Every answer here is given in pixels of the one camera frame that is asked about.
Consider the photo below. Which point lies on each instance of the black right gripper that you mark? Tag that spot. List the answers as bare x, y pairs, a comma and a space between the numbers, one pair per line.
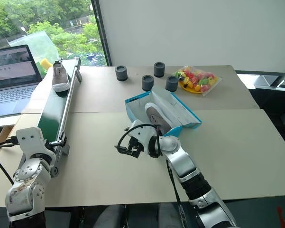
135, 146

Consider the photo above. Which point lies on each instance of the grey canvas shoe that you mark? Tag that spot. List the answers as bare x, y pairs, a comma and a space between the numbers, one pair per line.
60, 77
157, 117

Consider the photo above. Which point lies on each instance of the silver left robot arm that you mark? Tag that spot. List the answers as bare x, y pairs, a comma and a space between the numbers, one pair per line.
26, 190

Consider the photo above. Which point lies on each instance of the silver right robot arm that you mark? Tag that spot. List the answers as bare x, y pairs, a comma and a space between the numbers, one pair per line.
180, 161

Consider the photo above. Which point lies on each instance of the blue cardboard shoebox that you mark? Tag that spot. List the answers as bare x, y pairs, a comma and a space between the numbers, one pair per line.
180, 111

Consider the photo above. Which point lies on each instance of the brown cardboard sheet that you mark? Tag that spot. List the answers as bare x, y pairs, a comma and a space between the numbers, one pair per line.
156, 99
109, 171

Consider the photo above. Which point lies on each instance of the dark grey cylinder block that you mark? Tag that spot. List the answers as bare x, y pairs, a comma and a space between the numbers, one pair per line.
171, 83
121, 73
147, 83
159, 69

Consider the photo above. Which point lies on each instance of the yellow plate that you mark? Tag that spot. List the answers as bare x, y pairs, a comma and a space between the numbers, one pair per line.
188, 89

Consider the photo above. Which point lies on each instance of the clear bag of toy fruits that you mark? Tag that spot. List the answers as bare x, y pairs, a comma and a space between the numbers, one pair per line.
199, 79

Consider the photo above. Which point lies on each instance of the yellow sponge block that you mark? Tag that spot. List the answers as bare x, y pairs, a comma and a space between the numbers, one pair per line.
46, 64

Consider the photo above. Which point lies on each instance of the brown cardboard box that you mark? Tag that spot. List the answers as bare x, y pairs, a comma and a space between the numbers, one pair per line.
2, 134

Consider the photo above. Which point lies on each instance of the translucent green plastic bag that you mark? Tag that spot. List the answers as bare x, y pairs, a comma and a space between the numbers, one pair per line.
41, 45

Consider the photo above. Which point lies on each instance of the silver laptop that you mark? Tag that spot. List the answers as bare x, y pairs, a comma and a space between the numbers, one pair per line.
9, 71

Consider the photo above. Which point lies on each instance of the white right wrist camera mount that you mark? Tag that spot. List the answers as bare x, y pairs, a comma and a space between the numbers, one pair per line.
142, 133

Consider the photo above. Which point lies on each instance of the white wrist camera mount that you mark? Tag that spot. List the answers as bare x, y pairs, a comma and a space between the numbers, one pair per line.
142, 133
29, 140

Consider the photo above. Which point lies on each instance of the green conveyor belt, aluminium frame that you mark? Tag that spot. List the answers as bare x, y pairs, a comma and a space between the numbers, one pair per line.
53, 111

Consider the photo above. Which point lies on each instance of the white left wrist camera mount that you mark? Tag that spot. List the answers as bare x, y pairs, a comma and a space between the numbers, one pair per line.
29, 140

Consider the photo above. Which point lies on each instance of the black window frame post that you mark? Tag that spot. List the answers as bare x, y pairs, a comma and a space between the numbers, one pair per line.
102, 33

